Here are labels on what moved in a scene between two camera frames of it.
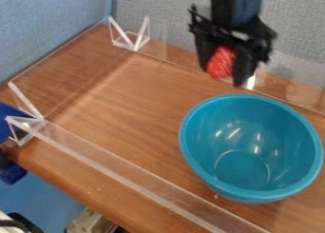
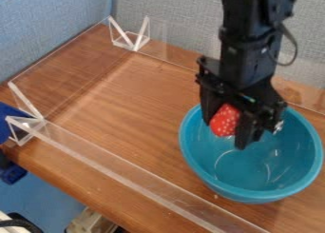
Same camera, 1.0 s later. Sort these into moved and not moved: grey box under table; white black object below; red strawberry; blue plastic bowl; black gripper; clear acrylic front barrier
Moved: red strawberry; black gripper
Not moved: clear acrylic front barrier; blue plastic bowl; white black object below; grey box under table
